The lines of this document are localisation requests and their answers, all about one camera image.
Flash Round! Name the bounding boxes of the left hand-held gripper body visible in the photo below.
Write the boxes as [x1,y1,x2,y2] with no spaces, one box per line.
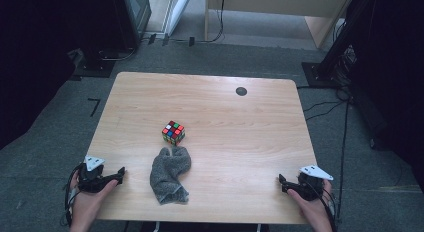
[77,155,113,194]

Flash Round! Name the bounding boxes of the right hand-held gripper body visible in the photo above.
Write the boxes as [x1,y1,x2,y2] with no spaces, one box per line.
[288,164,334,202]

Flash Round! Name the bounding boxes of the grey fuzzy cloth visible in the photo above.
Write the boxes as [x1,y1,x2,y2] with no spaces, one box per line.
[149,146,193,205]

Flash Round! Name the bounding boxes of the multicoloured puzzle cube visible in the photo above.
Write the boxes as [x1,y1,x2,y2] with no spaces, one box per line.
[161,120,186,147]

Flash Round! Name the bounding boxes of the person's right hand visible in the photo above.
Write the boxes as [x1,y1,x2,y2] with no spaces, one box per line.
[287,180,334,226]

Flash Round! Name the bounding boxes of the person's left hand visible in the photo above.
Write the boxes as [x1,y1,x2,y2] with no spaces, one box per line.
[69,178,120,226]

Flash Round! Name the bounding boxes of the black angled floor tape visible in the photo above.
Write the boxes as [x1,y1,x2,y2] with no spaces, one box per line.
[87,97,102,118]

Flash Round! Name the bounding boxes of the black metal stand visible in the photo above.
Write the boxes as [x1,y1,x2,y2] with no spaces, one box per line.
[301,0,364,90]

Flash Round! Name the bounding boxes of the dark curtain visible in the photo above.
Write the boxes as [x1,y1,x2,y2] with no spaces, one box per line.
[346,0,424,193]
[0,0,81,150]

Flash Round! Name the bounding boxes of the black equipment cabinet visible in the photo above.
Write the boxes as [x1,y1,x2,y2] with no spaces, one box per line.
[71,0,153,79]

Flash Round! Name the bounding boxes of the white panel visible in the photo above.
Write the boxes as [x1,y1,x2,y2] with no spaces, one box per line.
[161,0,194,37]

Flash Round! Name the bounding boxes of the light wooden furniture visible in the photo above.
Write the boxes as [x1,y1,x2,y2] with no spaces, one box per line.
[203,0,355,50]

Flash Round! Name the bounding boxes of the left hand-held gripper cable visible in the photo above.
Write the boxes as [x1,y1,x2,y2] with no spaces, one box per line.
[63,163,84,226]

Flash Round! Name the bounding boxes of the hand-held gripper cable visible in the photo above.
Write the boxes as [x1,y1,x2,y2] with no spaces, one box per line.
[313,183,339,232]
[63,163,84,226]

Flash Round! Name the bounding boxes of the right hand-held gripper cable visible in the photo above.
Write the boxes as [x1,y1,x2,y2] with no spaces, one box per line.
[313,183,339,232]

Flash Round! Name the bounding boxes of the long black floor cable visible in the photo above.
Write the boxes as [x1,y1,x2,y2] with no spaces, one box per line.
[334,98,352,225]

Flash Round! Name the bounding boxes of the thin black floor cable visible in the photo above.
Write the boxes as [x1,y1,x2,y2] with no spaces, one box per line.
[302,99,349,114]
[304,101,349,122]

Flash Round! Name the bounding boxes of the coiled black cable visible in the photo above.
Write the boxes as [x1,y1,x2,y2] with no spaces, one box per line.
[98,46,138,62]

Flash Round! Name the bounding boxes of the hanging black cable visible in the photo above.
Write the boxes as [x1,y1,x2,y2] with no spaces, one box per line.
[199,0,227,44]

